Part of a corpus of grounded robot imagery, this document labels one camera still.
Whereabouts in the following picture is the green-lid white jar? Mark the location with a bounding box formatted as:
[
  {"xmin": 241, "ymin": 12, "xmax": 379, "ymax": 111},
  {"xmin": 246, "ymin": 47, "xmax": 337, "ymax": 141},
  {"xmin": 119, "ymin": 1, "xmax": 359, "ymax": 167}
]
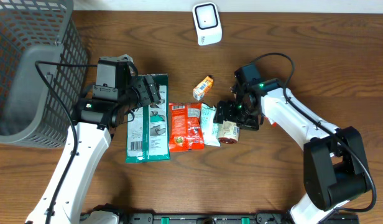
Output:
[{"xmin": 217, "ymin": 121, "xmax": 239, "ymax": 144}]

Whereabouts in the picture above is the teal white snack packet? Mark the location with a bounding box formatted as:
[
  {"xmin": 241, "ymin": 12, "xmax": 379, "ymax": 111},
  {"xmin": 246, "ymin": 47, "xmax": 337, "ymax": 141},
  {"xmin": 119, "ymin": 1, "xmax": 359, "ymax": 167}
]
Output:
[{"xmin": 200, "ymin": 103, "xmax": 220, "ymax": 147}]

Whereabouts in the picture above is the orange white small packet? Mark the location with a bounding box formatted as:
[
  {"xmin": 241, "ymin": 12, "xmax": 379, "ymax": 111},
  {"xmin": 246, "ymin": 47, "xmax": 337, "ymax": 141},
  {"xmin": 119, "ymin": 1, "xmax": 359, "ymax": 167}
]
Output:
[{"xmin": 193, "ymin": 75, "xmax": 214, "ymax": 101}]

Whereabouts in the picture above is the green white snack bag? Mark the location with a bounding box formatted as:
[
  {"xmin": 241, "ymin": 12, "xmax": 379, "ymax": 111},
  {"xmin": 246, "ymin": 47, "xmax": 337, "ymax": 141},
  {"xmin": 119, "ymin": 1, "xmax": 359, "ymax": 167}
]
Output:
[{"xmin": 126, "ymin": 73, "xmax": 170, "ymax": 164}]

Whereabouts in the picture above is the red snack packet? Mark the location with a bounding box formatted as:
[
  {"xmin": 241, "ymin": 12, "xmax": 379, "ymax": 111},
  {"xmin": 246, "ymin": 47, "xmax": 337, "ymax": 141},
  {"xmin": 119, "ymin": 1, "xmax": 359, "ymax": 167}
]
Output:
[{"xmin": 168, "ymin": 103, "xmax": 205, "ymax": 152}]

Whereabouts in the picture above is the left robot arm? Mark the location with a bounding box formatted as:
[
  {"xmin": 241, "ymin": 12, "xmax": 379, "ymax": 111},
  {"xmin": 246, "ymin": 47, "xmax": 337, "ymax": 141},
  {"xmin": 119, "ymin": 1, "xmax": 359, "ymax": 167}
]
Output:
[{"xmin": 25, "ymin": 75, "xmax": 160, "ymax": 223}]

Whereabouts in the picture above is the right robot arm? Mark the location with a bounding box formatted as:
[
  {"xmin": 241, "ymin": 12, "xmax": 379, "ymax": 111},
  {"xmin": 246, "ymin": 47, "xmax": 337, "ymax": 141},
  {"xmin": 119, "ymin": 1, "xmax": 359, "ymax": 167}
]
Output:
[{"xmin": 214, "ymin": 79, "xmax": 377, "ymax": 223}]

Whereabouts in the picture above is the white barcode scanner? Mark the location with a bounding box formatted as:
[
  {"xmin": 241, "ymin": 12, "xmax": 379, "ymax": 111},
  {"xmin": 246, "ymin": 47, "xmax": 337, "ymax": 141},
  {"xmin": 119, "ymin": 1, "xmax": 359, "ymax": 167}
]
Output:
[{"xmin": 192, "ymin": 2, "xmax": 223, "ymax": 46}]

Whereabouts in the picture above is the grey plastic mesh basket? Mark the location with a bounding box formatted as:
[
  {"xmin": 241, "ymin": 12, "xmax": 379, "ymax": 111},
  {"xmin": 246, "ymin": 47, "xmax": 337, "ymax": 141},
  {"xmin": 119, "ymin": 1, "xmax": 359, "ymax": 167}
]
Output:
[{"xmin": 0, "ymin": 0, "xmax": 88, "ymax": 148}]

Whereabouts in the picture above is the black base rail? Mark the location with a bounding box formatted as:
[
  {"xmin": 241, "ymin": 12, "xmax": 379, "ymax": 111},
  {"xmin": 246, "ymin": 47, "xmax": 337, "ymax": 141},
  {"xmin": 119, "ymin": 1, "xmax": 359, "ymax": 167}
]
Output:
[{"xmin": 80, "ymin": 203, "xmax": 293, "ymax": 224}]

